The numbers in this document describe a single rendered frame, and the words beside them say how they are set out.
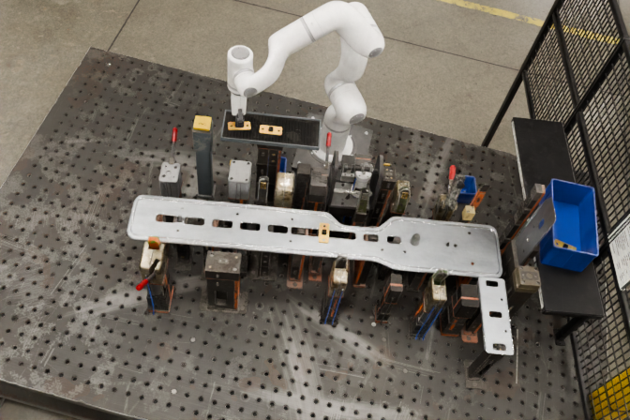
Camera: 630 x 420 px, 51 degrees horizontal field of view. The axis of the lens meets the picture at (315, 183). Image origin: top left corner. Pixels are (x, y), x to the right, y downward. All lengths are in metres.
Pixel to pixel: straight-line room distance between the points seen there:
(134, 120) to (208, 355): 1.17
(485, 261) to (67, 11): 3.28
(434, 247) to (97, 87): 1.75
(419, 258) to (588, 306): 0.62
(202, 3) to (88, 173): 2.09
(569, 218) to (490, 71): 2.11
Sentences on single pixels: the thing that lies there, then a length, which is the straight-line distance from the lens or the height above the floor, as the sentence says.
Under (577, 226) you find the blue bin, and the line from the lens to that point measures 2.74.
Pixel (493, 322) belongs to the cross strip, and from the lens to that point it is 2.44.
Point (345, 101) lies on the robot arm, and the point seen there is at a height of 1.19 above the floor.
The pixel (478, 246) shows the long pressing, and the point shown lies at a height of 1.00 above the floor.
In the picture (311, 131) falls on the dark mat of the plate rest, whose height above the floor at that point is 1.16.
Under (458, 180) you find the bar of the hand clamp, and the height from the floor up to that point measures 1.21.
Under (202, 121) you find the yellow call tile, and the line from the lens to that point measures 2.52.
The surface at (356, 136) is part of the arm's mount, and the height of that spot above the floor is 0.78.
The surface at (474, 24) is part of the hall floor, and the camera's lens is 4.98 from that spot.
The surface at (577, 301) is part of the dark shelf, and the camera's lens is 2.57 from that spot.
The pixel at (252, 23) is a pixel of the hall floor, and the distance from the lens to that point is 4.62.
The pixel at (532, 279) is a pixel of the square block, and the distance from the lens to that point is 2.50.
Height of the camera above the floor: 3.10
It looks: 55 degrees down
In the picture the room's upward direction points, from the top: 11 degrees clockwise
